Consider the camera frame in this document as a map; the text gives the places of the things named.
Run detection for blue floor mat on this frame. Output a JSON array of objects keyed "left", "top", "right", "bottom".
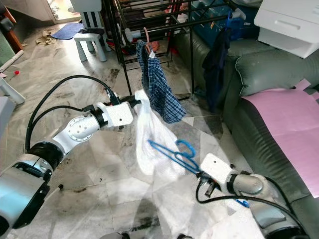
[{"left": 51, "top": 22, "right": 84, "bottom": 40}]

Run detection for green leather sofa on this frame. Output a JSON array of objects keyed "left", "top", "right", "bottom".
[{"left": 174, "top": 32, "right": 319, "bottom": 235}]

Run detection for brown crumpled rag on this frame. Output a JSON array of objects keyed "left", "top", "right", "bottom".
[{"left": 36, "top": 31, "right": 58, "bottom": 46}]

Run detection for white cloth garment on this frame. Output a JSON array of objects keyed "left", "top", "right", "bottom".
[{"left": 132, "top": 90, "right": 185, "bottom": 176}]

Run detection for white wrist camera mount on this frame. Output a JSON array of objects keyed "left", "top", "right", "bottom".
[
  {"left": 199, "top": 153, "right": 232, "bottom": 185},
  {"left": 106, "top": 101, "right": 134, "bottom": 127}
]

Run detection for pink sheet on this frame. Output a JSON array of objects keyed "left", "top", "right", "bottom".
[{"left": 242, "top": 80, "right": 319, "bottom": 199}]

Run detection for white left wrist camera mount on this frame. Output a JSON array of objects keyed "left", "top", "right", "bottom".
[{"left": 106, "top": 101, "right": 134, "bottom": 127}]

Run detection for navy garment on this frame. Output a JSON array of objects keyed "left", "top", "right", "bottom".
[{"left": 203, "top": 27, "right": 232, "bottom": 113}]

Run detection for white tube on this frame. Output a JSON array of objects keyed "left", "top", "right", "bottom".
[{"left": 0, "top": 50, "right": 24, "bottom": 73}]

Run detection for green storage bin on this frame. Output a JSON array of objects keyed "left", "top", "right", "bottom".
[{"left": 0, "top": 32, "right": 14, "bottom": 65}]

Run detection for blue plastic hanger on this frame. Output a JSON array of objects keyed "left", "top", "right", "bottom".
[
  {"left": 148, "top": 139, "right": 250, "bottom": 207},
  {"left": 224, "top": 11, "right": 237, "bottom": 30}
]

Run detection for white drawer cabinet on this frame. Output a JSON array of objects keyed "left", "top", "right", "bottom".
[{"left": 253, "top": 0, "right": 319, "bottom": 59}]

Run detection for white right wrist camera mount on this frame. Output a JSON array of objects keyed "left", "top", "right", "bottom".
[{"left": 199, "top": 153, "right": 232, "bottom": 185}]

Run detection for blue plaid shorts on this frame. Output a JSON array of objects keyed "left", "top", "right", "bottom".
[{"left": 136, "top": 40, "right": 186, "bottom": 124}]

